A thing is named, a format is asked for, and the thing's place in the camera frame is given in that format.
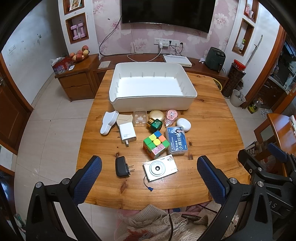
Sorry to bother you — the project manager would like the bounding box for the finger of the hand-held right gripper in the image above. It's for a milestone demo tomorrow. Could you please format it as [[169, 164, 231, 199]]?
[[268, 142, 288, 163], [238, 149, 272, 173]]

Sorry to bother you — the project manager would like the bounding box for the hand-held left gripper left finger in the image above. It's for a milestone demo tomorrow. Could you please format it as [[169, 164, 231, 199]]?
[[25, 155, 102, 241]]

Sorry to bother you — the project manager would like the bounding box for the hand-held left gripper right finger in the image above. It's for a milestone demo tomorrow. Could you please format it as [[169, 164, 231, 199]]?
[[196, 155, 281, 241]]

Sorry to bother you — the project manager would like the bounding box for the black charger plug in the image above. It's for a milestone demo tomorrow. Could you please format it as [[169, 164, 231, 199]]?
[[115, 156, 135, 178]]

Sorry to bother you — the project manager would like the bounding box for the clear box with blue card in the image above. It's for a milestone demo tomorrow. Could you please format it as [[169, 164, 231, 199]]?
[[165, 126, 188, 156]]

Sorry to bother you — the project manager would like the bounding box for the silver digital camera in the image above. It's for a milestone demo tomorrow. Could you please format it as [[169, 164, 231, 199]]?
[[143, 155, 178, 192]]

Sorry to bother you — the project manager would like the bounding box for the white charger plug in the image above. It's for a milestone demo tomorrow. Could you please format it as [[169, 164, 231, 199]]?
[[119, 122, 137, 147]]

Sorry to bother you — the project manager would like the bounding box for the colourful puzzle cube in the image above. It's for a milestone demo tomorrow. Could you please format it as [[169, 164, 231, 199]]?
[[143, 130, 169, 160]]

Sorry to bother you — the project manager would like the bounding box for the green jar with gold lid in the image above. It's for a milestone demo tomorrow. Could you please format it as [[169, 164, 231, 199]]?
[[146, 118, 164, 133]]

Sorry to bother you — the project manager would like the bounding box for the white plastic storage bin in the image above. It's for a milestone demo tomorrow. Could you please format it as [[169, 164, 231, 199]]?
[[109, 62, 197, 110]]

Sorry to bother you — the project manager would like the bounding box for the printed cardboard box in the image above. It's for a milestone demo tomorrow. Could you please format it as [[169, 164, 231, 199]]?
[[245, 141, 263, 154]]

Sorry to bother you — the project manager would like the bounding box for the wooden chair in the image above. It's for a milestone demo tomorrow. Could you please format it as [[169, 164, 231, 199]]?
[[254, 113, 296, 163]]

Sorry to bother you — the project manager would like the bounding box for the green oil bottle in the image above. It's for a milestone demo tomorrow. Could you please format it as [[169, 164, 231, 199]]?
[[248, 98, 263, 114]]

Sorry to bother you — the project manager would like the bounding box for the white plastic scoop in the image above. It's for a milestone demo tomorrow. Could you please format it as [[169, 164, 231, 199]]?
[[100, 111, 119, 135]]

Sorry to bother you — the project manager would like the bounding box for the white bucket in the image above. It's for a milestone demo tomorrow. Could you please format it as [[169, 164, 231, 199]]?
[[229, 89, 246, 107]]

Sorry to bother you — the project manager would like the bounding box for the white earbud case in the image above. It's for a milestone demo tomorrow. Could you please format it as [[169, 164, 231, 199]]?
[[176, 118, 192, 132]]

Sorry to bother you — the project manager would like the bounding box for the beige knitted shawl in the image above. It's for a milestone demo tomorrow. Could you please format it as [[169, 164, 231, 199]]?
[[116, 204, 234, 241]]

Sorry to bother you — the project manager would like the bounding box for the pink round tape dispenser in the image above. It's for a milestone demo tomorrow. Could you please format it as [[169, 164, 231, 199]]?
[[165, 109, 179, 127]]

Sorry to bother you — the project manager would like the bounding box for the clear plastic case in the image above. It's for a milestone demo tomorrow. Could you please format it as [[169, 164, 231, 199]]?
[[134, 111, 148, 127]]

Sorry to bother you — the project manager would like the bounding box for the tall jar red lid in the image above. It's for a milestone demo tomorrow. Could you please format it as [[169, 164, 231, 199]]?
[[222, 60, 246, 98]]

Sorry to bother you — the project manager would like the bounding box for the gold round compact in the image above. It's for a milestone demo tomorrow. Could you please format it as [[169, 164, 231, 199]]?
[[149, 110, 165, 123]]

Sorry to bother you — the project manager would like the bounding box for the wooden side cabinet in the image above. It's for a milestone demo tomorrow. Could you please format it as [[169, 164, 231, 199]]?
[[55, 54, 100, 102]]

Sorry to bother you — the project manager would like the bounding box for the wooden door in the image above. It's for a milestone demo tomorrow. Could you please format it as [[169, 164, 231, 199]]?
[[0, 53, 33, 154]]

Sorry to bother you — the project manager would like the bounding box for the long sword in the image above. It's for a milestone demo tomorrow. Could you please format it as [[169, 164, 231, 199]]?
[[245, 35, 264, 68]]

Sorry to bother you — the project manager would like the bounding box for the wooden television console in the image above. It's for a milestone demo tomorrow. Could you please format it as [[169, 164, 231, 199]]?
[[93, 54, 229, 87]]

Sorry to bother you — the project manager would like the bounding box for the dark green air fryer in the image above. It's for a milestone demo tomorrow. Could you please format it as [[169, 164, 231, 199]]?
[[205, 47, 226, 71]]

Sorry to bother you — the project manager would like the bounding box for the red tissue box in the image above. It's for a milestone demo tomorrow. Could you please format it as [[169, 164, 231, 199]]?
[[51, 57, 73, 75]]

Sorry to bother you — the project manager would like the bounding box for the white set-top box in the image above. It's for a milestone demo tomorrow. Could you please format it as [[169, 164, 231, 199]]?
[[163, 54, 193, 68]]

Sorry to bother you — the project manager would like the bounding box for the pile of red apples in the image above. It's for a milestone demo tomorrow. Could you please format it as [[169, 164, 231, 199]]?
[[69, 45, 90, 63]]

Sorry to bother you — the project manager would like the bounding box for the pink and white niche box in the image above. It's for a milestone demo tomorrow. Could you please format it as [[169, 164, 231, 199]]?
[[245, 0, 254, 18]]

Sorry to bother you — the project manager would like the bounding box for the framed picture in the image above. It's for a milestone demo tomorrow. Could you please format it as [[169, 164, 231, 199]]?
[[69, 0, 82, 11]]

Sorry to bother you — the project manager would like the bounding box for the thin black cable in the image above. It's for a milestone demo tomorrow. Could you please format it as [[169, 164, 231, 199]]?
[[168, 212, 174, 241]]

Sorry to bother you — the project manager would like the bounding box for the white charging cable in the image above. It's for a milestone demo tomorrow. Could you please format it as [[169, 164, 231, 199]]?
[[127, 47, 163, 62]]

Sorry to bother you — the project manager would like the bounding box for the black television cable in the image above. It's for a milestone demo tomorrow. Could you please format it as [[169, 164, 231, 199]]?
[[99, 15, 123, 56]]

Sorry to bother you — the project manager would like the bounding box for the white wall socket row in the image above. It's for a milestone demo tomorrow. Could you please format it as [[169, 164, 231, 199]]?
[[154, 38, 184, 45]]

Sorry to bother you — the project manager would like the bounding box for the black wall television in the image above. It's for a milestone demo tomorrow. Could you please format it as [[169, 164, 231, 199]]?
[[121, 0, 216, 34]]

